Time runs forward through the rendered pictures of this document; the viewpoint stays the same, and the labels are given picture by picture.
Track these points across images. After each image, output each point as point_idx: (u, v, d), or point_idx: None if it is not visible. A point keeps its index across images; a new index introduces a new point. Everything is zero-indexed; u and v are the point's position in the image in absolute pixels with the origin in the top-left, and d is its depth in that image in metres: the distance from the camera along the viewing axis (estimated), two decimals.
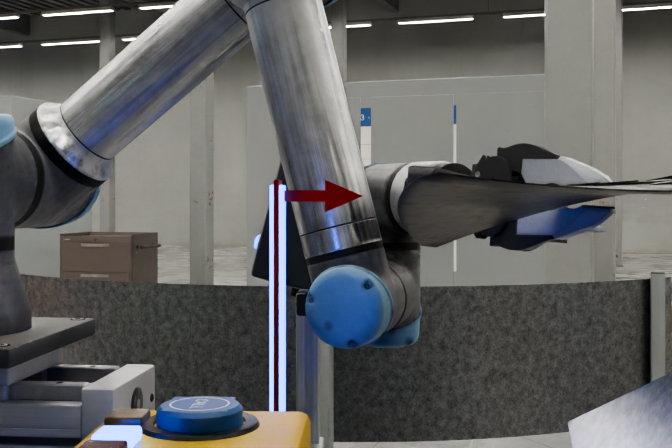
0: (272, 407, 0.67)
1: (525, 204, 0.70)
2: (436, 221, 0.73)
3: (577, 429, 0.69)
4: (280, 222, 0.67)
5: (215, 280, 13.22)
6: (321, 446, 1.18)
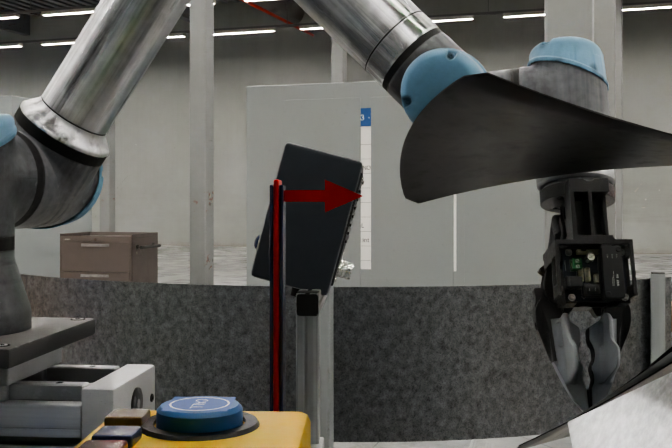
0: (272, 407, 0.67)
1: (656, 376, 0.83)
2: None
3: (577, 429, 0.69)
4: (280, 222, 0.67)
5: (215, 280, 13.22)
6: (321, 446, 1.18)
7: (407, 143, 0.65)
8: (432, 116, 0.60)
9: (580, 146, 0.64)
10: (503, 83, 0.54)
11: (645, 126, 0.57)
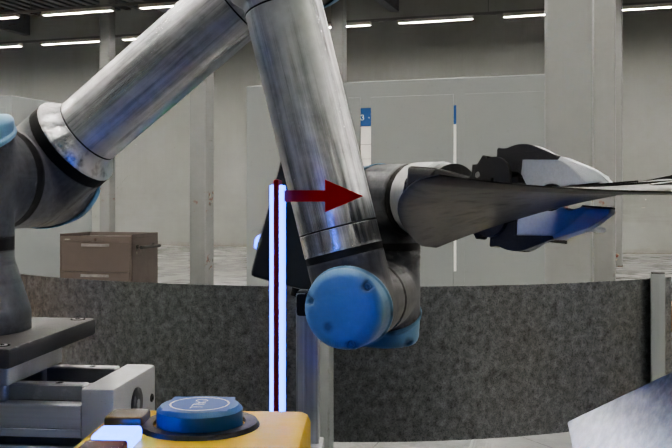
0: (272, 407, 0.67)
1: None
2: None
3: (577, 429, 0.69)
4: (280, 222, 0.67)
5: (215, 280, 13.22)
6: (321, 446, 1.18)
7: (401, 215, 0.70)
8: (410, 200, 0.65)
9: (561, 197, 0.67)
10: (456, 180, 0.58)
11: (605, 189, 0.60)
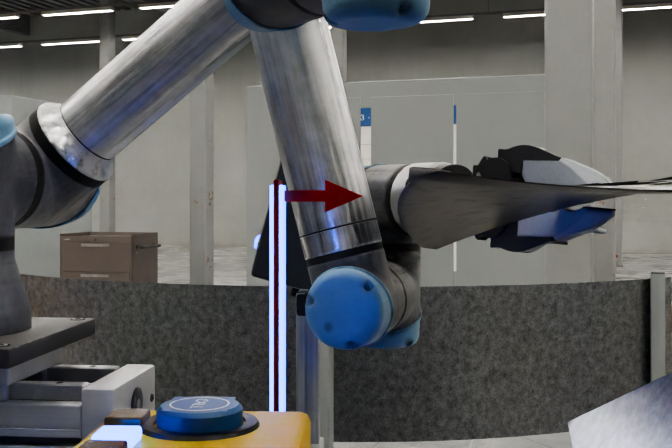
0: (272, 407, 0.67)
1: None
2: None
3: (577, 429, 0.69)
4: (280, 222, 0.67)
5: (215, 280, 13.22)
6: (321, 446, 1.18)
7: (401, 214, 0.70)
8: (410, 198, 0.65)
9: (561, 197, 0.67)
10: (456, 176, 0.58)
11: (605, 187, 0.60)
